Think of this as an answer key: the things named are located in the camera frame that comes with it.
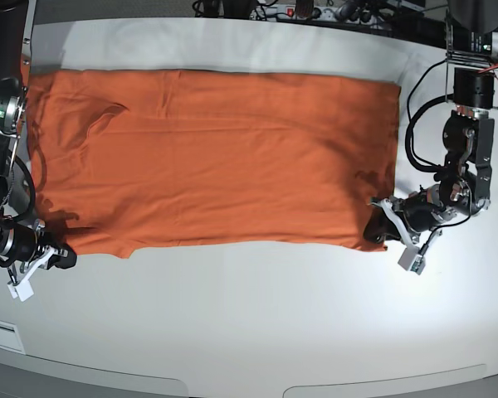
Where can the orange T-shirt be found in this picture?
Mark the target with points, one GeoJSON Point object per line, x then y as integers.
{"type": "Point", "coordinates": [131, 159]}

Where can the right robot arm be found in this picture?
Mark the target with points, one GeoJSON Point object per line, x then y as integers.
{"type": "Point", "coordinates": [15, 41]}

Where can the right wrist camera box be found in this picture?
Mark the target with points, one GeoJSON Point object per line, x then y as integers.
{"type": "Point", "coordinates": [22, 290]}

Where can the black equipment box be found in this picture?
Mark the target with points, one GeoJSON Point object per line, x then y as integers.
{"type": "Point", "coordinates": [421, 30]}

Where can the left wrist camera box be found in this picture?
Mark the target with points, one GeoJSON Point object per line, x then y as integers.
{"type": "Point", "coordinates": [412, 260]}

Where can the white label plate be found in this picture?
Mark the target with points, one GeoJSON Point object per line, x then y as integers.
{"type": "Point", "coordinates": [10, 339]}

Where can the white power strip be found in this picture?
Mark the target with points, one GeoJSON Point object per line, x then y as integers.
{"type": "Point", "coordinates": [327, 12]}

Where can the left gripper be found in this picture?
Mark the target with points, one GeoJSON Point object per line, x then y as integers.
{"type": "Point", "coordinates": [419, 213]}

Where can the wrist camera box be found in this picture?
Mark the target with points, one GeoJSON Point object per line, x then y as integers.
{"type": "Point", "coordinates": [412, 260]}
{"type": "Point", "coordinates": [22, 290]}

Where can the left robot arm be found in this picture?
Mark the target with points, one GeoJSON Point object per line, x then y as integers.
{"type": "Point", "coordinates": [463, 182]}

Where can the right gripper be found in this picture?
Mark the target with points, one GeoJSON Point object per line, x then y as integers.
{"type": "Point", "coordinates": [24, 244]}

